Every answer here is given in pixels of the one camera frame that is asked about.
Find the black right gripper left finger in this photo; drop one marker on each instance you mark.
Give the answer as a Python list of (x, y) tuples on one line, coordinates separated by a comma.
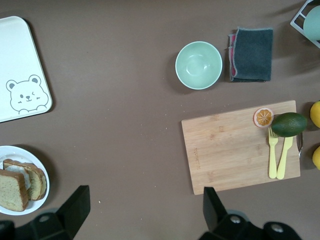
[(77, 207)]

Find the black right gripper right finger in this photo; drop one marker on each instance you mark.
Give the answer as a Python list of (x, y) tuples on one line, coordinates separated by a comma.
[(212, 210)]

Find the white round plate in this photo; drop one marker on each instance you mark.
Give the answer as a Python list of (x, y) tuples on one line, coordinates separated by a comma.
[(10, 151)]

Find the bread slice under egg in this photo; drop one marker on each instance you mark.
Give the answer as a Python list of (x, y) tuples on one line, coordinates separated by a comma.
[(36, 185)]

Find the bamboo cutting board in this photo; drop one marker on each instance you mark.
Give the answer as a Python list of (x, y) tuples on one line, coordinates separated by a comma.
[(225, 150)]

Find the yellow plastic fork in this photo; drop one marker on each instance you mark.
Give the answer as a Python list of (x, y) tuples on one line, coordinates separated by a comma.
[(273, 162)]

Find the yellow plastic knife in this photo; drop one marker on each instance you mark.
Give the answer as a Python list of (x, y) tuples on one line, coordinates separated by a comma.
[(282, 162)]

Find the orange slice toy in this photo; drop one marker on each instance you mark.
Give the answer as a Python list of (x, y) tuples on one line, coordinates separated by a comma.
[(263, 118)]

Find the green avocado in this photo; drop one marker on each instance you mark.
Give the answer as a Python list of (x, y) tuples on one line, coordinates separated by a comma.
[(288, 124)]

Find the yellow lemon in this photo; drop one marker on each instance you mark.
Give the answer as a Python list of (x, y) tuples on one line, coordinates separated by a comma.
[(316, 114), (317, 158)]

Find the mint green bowl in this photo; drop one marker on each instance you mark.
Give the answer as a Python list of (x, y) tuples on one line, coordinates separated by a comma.
[(198, 65)]

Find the beige bear print tray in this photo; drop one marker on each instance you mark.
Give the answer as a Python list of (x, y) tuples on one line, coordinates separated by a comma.
[(20, 62)]

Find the grey folded cloth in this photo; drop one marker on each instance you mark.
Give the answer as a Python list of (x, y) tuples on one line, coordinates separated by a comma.
[(252, 55)]

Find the mint green cup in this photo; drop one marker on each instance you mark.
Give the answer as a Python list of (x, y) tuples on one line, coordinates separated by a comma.
[(312, 22)]

